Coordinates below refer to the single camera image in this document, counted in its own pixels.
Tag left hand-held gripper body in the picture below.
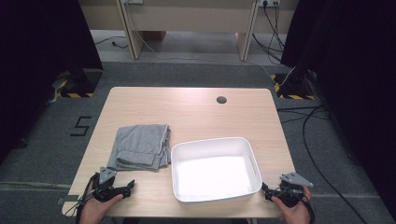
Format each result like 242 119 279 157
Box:
92 166 123 203

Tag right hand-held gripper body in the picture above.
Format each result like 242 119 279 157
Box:
273 172 315 208

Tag grey pants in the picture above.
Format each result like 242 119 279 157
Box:
106 123 173 172

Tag white plastic basket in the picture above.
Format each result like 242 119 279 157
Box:
170 136 263 203

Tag person's right hand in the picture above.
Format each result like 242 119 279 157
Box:
270 186 313 224

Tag person's left hand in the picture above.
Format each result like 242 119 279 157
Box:
78 183 124 224

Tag black tape floor marking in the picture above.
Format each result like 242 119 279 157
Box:
69 116 93 137

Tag yellow black hazard tape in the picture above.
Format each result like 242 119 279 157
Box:
270 74 317 101
56 78 95 99

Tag black stand base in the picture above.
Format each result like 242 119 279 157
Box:
68 66 103 94
283 67 313 96

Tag black curtain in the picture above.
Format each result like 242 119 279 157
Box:
279 0 396 217
0 0 104 164

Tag beige desk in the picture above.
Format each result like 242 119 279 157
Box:
78 0 300 62

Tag left hand-held gripper cable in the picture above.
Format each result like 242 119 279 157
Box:
64 174 98 224

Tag hand-held gripper cable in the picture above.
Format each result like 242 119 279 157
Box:
298 199 316 224
64 174 98 224

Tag right hand-held gripper cable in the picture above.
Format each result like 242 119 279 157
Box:
298 199 316 224

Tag black cable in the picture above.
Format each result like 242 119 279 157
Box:
93 35 129 49
262 2 286 53
302 105 370 224
276 105 332 124
251 32 283 63

